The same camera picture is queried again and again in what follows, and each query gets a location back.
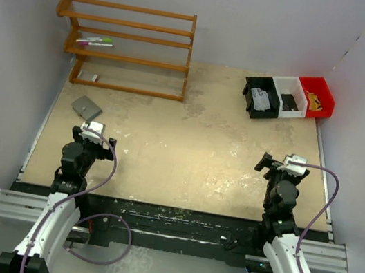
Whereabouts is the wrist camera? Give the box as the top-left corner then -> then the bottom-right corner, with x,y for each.
277,154 -> 307,178
79,121 -> 105,146

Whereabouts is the small grey box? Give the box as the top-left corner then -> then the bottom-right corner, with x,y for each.
77,70 -> 98,82

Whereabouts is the white plastic bin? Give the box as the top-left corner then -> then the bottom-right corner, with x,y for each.
273,76 -> 308,119

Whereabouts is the green marker pen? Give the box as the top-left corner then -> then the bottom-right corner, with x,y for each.
86,37 -> 113,43

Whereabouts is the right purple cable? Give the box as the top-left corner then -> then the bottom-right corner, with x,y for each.
280,162 -> 353,273

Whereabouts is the gold cards pile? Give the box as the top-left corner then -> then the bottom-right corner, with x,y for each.
305,91 -> 323,111

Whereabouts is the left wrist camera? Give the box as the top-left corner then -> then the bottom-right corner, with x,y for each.
79,121 -> 105,146

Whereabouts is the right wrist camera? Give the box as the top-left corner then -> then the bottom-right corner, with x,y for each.
277,154 -> 307,178

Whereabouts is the loose purple cable loop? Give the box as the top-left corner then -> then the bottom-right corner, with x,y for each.
60,207 -> 136,270

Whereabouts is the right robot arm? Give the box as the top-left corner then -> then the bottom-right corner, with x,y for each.
254,153 -> 340,273

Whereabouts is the red plastic bin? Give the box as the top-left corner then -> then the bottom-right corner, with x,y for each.
299,76 -> 335,119

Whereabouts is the black cards pile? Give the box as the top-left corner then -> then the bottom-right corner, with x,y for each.
281,93 -> 298,112

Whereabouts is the pink marker pen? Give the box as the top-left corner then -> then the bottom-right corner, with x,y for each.
76,41 -> 114,48

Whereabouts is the grey card holder wallet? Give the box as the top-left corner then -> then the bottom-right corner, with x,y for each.
71,95 -> 103,122

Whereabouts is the wooden shelf rack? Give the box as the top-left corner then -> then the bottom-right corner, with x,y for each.
56,0 -> 198,102

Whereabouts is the white VIP cards pile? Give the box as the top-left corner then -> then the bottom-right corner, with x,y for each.
251,87 -> 272,111

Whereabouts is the aluminium rail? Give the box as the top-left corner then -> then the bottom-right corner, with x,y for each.
0,189 -> 48,223

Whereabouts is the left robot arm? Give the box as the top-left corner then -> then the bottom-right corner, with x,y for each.
0,121 -> 117,273

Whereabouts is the black plastic bin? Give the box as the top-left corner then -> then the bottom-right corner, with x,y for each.
242,77 -> 280,119

